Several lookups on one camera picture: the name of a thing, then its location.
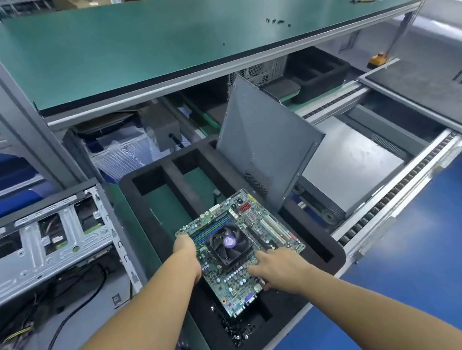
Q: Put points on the person's right hand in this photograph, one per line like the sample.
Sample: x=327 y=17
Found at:
x=282 y=271

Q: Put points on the person's left hand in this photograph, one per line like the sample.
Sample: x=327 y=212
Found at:
x=187 y=259

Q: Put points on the black CPU fan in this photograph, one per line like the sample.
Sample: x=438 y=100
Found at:
x=228 y=242

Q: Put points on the green motherboard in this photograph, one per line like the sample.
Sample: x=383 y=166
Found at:
x=259 y=216

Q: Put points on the grey case side panel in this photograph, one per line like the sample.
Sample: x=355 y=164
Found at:
x=264 y=137

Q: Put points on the dark grey computer case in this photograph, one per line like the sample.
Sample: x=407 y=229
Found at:
x=34 y=245

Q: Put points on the distant computer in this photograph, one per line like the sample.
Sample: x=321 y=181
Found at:
x=266 y=70

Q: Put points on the person's right forearm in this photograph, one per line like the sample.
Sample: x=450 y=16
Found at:
x=390 y=313

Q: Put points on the person's left forearm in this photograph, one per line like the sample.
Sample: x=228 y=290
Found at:
x=126 y=344

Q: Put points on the black divided foam tray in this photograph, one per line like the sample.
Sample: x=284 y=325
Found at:
x=316 y=251

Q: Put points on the clear plastic bag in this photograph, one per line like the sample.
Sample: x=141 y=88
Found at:
x=128 y=153

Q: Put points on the grey metal conveyor plate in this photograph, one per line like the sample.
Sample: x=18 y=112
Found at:
x=350 y=163

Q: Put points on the green pallet dark mat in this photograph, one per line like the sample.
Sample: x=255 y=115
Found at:
x=280 y=89

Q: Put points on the long green workbench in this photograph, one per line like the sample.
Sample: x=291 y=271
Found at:
x=175 y=34

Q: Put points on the yellow push button box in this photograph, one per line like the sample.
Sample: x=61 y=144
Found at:
x=378 y=59

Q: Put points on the grey padded green pallet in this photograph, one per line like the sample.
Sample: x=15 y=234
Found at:
x=431 y=91

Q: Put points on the scattered small black screws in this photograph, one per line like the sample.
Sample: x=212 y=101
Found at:
x=279 y=21

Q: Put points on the aluminium conveyor frame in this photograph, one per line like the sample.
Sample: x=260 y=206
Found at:
x=389 y=192

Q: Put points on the thick aluminium frame post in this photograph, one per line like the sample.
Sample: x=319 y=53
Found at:
x=5 y=111

